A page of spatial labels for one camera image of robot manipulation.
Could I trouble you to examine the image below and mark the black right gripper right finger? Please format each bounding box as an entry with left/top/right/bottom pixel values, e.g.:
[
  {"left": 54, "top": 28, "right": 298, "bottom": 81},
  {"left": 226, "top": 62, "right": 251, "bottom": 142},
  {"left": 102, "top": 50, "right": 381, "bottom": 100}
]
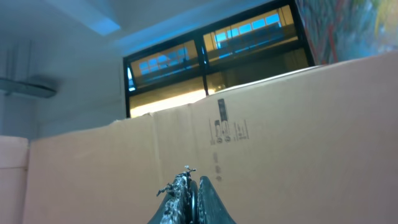
[{"left": 197, "top": 176, "right": 236, "bottom": 224}]

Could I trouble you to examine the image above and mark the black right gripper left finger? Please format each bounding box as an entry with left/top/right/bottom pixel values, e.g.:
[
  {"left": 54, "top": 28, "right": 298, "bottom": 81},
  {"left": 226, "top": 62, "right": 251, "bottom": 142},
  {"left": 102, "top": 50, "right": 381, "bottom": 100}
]
[{"left": 148, "top": 166, "right": 197, "bottom": 224}]

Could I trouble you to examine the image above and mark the brown cardboard barrier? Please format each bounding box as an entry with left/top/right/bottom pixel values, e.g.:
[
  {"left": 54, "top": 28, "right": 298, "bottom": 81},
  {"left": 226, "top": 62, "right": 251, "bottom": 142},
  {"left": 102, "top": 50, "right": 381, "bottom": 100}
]
[{"left": 1, "top": 52, "right": 397, "bottom": 223}]

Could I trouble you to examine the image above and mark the black framed window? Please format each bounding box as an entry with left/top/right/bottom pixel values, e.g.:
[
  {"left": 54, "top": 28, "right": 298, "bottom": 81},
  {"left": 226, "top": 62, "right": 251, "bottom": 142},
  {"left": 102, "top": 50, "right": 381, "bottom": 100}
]
[{"left": 123, "top": 0, "right": 315, "bottom": 118}]

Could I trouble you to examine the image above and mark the white air conditioner unit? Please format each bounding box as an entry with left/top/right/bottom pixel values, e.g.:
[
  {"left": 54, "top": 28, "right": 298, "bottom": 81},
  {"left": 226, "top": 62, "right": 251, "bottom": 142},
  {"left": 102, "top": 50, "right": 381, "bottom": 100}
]
[{"left": 1, "top": 75, "right": 60, "bottom": 98}]

